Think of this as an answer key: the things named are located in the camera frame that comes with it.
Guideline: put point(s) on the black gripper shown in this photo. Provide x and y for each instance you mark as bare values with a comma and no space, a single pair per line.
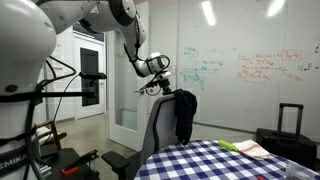
165,85

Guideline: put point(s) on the black cloth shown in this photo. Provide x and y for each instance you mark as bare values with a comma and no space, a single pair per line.
185,113

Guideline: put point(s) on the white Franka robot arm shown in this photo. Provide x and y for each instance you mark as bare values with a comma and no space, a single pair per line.
23,50

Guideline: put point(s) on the grey office chair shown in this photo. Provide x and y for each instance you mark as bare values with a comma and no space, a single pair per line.
163,123

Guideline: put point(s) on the wooden chair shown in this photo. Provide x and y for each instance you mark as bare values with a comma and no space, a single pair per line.
53,133

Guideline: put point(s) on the white door with glass pane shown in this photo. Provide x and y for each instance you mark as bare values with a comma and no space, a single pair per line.
128,126

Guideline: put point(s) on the blue white checkered tablecloth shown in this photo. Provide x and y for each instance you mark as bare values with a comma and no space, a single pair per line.
200,163

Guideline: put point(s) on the green oblong object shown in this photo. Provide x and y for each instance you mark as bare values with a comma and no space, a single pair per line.
228,146

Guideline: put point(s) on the white door with dark window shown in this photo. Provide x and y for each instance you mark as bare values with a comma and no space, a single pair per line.
88,106

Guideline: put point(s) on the white red-striped towel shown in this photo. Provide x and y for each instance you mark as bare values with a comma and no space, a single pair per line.
251,150

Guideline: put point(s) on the black suitcase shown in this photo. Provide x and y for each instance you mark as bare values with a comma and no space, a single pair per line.
283,146

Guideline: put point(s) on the black robot cart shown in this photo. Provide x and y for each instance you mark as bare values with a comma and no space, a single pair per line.
60,163

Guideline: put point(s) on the wall whiteboard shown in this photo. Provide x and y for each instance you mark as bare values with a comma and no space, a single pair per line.
233,106

